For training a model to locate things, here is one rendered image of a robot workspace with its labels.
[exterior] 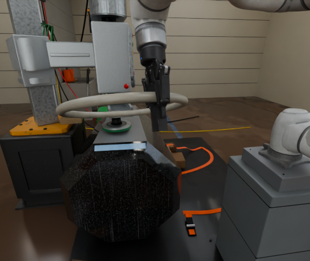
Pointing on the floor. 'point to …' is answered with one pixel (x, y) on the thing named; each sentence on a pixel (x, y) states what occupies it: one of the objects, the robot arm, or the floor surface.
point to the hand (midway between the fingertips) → (159, 119)
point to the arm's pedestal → (269, 219)
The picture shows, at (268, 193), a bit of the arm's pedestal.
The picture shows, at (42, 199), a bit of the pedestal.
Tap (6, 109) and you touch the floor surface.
